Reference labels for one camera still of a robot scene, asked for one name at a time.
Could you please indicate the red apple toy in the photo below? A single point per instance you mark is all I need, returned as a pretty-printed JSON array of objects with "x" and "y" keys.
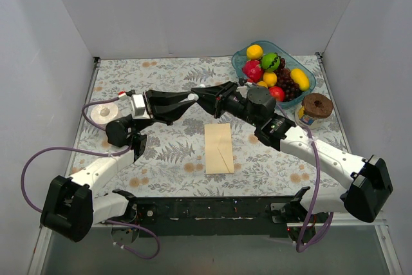
[{"x": 277, "y": 93}]

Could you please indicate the yellow mango toy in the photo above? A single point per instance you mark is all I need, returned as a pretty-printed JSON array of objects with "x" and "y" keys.
[{"x": 300, "y": 78}]

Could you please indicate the aluminium frame profile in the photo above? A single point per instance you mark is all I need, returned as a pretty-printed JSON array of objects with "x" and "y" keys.
[{"x": 54, "y": 254}]

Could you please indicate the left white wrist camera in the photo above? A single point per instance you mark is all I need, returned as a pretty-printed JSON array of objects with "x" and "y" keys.
[{"x": 137, "y": 106}]

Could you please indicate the yellow orange fruit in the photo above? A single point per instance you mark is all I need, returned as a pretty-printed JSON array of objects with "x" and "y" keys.
[{"x": 254, "y": 52}]

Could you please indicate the white labelled jar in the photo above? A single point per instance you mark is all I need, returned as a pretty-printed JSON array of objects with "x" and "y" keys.
[{"x": 304, "y": 120}]

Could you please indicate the green watermelon toy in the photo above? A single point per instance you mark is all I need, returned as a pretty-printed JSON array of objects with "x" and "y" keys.
[{"x": 270, "y": 62}]

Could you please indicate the white toilet paper roll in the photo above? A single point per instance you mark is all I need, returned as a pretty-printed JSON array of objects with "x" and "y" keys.
[{"x": 102, "y": 114}]

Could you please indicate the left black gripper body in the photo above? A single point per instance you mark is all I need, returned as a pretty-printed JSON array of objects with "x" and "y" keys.
[{"x": 149, "y": 105}]

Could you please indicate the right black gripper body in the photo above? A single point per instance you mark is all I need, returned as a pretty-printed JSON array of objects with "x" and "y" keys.
[{"x": 219, "y": 100}]

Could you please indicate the beige paper envelope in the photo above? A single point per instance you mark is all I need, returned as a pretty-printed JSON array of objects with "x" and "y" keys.
[{"x": 218, "y": 149}]

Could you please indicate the small yellow lemon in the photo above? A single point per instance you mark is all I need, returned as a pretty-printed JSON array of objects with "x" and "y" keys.
[{"x": 270, "y": 79}]

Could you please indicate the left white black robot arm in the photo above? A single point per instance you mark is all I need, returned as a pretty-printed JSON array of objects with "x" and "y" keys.
[{"x": 72, "y": 206}]

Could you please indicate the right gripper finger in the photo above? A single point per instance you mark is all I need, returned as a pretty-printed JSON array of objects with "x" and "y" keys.
[
  {"x": 212, "y": 93},
  {"x": 210, "y": 105}
]

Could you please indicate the teal plastic fruit basket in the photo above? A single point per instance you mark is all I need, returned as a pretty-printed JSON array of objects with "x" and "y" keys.
[{"x": 239, "y": 59}]

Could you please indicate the small orange lemon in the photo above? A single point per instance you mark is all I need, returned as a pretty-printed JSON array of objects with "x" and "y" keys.
[{"x": 262, "y": 84}]

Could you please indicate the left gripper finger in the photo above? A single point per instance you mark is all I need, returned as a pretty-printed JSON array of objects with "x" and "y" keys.
[
  {"x": 163, "y": 97},
  {"x": 169, "y": 111}
]

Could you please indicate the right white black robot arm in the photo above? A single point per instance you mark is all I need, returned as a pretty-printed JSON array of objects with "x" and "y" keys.
[{"x": 365, "y": 185}]

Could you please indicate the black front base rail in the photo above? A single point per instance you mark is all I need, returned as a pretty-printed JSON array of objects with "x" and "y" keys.
[{"x": 215, "y": 216}]

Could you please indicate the red strawberry toy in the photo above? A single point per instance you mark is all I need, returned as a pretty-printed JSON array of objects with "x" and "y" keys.
[{"x": 252, "y": 69}]

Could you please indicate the floral patterned table mat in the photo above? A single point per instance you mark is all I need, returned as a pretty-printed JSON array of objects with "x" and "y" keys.
[{"x": 173, "y": 163}]

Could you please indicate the dark purple grapes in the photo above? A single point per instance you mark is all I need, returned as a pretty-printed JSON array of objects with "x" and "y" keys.
[{"x": 290, "y": 88}]

